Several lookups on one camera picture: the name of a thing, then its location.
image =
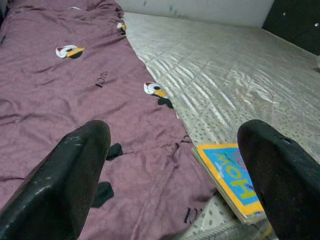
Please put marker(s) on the white quilted mattress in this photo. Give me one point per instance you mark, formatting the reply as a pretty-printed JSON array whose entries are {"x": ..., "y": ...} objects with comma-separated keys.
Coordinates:
[{"x": 237, "y": 75}]

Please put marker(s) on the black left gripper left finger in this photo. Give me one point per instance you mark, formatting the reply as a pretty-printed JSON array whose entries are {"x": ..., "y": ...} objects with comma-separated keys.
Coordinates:
[{"x": 57, "y": 185}]

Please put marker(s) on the colourful children's book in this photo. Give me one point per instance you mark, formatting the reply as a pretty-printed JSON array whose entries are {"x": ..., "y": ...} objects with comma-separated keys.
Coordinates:
[{"x": 230, "y": 175}]

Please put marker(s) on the purple cartoon print blanket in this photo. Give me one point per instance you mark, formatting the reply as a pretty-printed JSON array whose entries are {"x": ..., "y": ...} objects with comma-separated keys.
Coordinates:
[{"x": 75, "y": 87}]

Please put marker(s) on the black tufted headboard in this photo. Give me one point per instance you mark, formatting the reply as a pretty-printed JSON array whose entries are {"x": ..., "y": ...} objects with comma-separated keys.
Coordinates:
[{"x": 295, "y": 22}]

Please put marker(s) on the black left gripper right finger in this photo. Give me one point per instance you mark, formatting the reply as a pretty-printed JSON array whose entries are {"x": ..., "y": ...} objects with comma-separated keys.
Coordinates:
[{"x": 287, "y": 180}]

